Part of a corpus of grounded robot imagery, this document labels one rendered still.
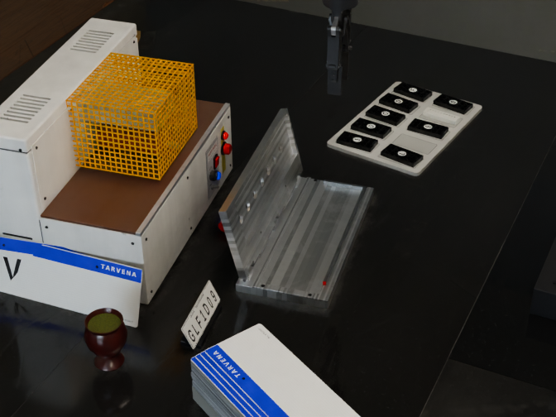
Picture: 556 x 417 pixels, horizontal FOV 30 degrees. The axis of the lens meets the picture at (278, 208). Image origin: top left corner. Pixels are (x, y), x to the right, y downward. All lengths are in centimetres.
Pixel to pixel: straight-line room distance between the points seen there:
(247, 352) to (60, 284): 49
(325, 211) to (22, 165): 73
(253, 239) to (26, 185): 50
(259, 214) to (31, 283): 52
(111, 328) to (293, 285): 43
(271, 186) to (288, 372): 61
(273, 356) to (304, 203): 62
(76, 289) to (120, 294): 10
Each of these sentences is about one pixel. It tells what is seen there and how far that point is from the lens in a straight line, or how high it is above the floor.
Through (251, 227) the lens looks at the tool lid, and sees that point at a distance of 229.
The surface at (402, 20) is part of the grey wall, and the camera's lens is 467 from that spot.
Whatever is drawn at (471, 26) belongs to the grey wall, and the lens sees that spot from 458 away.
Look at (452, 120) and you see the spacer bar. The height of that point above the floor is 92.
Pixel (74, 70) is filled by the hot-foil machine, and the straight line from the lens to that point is 235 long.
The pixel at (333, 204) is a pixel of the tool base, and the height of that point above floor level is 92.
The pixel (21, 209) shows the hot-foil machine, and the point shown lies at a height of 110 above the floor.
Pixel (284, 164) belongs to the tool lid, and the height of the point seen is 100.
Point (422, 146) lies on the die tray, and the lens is 274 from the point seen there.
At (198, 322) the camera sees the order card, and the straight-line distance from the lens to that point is 214.
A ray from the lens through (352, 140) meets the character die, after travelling 273.
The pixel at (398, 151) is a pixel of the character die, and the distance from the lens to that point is 269.
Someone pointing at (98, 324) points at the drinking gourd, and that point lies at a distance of 206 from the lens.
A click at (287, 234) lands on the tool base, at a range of 239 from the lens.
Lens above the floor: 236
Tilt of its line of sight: 36 degrees down
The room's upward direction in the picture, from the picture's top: straight up
